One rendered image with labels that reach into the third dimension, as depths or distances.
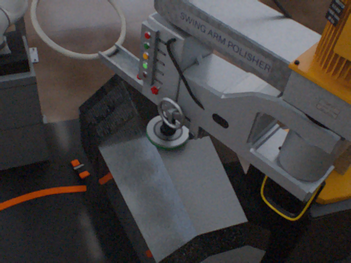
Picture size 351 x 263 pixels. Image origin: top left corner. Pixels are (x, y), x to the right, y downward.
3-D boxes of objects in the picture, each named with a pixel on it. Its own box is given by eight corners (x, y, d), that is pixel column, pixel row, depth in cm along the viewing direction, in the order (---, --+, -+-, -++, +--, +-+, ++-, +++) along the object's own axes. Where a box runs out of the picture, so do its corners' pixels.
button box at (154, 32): (155, 83, 192) (160, 29, 171) (150, 86, 190) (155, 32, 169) (142, 74, 195) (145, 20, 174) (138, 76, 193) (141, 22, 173)
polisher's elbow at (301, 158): (294, 135, 178) (311, 100, 164) (336, 163, 170) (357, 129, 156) (267, 159, 168) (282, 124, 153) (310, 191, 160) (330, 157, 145)
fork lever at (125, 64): (222, 122, 205) (224, 115, 201) (195, 143, 194) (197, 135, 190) (121, 47, 231) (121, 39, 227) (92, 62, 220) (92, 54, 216)
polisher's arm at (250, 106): (320, 190, 184) (372, 107, 148) (291, 224, 172) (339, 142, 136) (189, 97, 213) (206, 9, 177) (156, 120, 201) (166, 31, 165)
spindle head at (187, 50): (230, 118, 202) (254, 37, 169) (199, 142, 190) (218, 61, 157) (173, 78, 216) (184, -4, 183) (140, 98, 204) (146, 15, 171)
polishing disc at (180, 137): (185, 115, 232) (185, 114, 231) (191, 146, 218) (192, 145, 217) (144, 117, 228) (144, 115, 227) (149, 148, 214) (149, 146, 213)
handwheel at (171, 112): (195, 125, 192) (200, 100, 181) (179, 136, 187) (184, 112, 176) (170, 107, 198) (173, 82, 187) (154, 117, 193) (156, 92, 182)
